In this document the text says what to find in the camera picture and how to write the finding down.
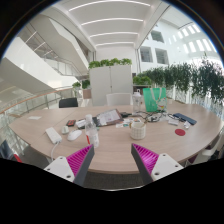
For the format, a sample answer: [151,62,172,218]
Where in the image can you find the tangled black cables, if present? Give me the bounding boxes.
[136,110,174,124]

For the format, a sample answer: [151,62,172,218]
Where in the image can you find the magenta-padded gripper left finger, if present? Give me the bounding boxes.
[43,143,96,187]

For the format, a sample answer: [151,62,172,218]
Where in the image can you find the white cabinet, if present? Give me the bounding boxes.
[88,64,134,107]

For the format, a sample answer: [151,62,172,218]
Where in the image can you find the row of tall green plants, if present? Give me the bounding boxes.
[138,56,224,104]

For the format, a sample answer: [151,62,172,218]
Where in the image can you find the ceiling light strips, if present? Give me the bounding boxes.
[68,0,152,48]

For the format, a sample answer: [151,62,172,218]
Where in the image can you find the white grid-pattern mug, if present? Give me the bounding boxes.
[129,120,148,140]

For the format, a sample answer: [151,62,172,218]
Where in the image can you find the small potted green plants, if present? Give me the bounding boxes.
[72,79,92,90]

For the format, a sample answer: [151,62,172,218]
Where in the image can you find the white power strip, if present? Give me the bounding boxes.
[45,126,63,145]

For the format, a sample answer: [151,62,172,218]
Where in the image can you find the clear plastic water bottle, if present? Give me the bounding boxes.
[85,114,100,149]

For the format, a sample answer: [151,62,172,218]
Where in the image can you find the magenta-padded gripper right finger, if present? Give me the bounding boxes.
[130,143,185,186]

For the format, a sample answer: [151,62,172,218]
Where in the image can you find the low green planter bush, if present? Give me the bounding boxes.
[133,74,153,86]

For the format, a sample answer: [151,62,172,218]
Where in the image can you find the white computer mouse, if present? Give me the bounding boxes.
[67,129,83,141]

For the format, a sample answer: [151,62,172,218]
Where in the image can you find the green plants atop cabinet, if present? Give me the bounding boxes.
[87,57,133,70]

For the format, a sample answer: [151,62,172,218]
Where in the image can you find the clear lidded drink tumbler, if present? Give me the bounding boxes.
[132,88,143,115]

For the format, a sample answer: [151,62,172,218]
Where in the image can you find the flat round red coaster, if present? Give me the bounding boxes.
[174,128,187,137]

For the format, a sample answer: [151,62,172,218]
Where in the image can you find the green tote bag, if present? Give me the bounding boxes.
[142,87,168,113]

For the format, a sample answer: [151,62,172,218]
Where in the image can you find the white packs on black case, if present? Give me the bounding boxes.
[75,118,88,130]

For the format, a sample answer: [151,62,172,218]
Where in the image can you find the black chair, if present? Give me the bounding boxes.
[58,97,79,109]

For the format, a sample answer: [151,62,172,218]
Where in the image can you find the dark blue keyboard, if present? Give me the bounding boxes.
[172,112,198,126]

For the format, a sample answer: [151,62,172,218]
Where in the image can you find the white plastic packet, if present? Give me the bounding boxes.
[167,118,180,126]

